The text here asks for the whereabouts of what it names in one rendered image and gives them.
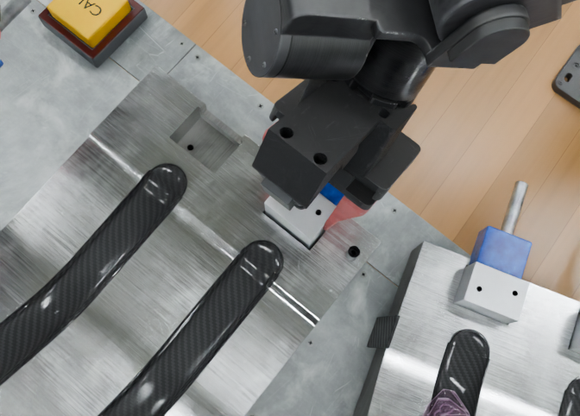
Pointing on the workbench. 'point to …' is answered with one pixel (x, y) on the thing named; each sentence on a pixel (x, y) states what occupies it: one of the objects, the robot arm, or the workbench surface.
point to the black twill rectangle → (383, 331)
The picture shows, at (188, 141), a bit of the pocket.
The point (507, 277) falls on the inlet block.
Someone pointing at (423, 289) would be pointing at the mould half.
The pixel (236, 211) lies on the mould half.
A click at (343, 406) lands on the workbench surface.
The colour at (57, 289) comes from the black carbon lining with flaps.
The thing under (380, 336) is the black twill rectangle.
